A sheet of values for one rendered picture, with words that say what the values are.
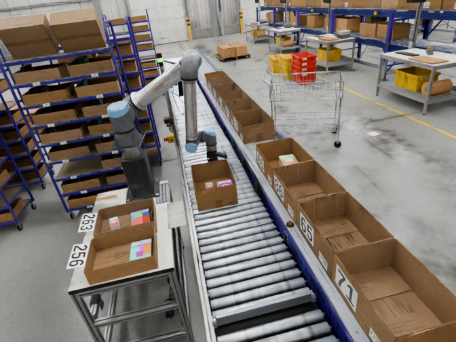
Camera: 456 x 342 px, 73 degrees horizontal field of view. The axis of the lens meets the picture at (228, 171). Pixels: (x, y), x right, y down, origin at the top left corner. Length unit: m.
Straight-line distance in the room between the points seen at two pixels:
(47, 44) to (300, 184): 2.58
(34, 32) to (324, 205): 2.81
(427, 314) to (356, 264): 0.30
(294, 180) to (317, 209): 0.40
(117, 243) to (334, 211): 1.33
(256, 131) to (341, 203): 1.19
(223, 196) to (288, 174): 0.47
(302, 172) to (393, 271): 0.83
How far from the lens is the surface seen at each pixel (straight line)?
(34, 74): 3.44
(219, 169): 2.49
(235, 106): 3.45
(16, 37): 3.48
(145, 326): 2.62
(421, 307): 1.55
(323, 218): 1.85
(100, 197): 2.69
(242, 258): 1.83
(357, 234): 1.79
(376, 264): 1.62
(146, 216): 2.20
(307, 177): 2.15
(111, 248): 2.11
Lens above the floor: 2.05
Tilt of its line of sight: 30 degrees down
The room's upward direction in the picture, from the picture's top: 7 degrees counter-clockwise
